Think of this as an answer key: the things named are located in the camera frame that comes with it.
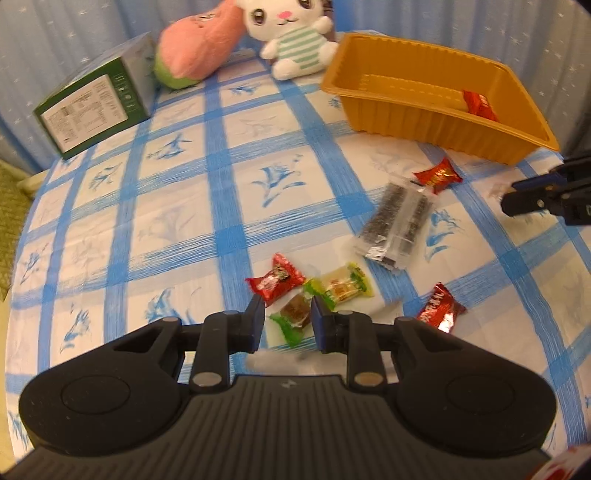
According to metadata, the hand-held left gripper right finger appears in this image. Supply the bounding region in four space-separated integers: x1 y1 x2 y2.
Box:
310 295 467 393

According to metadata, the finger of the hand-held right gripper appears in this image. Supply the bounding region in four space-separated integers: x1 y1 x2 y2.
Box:
510 156 591 193
502 186 571 218

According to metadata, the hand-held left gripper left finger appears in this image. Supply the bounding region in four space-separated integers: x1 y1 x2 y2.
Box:
111 294 267 393

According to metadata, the brown candy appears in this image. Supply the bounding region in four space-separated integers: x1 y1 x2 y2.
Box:
269 293 319 348

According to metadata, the yellow green candy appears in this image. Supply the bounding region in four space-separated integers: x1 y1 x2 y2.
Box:
303 262 375 311

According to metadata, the red candy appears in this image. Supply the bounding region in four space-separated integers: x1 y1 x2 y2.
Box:
412 157 464 195
416 282 467 334
245 252 307 308
462 90 499 123

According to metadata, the clear packet of dark snack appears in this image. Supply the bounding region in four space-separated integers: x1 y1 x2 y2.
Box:
385 182 437 274
353 180 409 264

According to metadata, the yellow plastic tray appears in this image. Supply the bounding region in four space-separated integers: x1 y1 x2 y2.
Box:
320 32 561 165

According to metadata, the blue checked tablecloth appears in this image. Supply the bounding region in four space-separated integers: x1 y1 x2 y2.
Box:
4 30 591 467

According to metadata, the green sofa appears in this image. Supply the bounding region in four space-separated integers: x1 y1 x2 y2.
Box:
0 159 35 301

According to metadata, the green cardboard box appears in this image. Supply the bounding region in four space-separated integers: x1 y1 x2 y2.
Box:
33 31 158 160

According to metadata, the white bunny plush toy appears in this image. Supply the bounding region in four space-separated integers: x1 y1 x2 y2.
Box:
233 0 340 81

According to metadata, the pink plush toy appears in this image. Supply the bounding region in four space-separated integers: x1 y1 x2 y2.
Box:
153 0 247 90

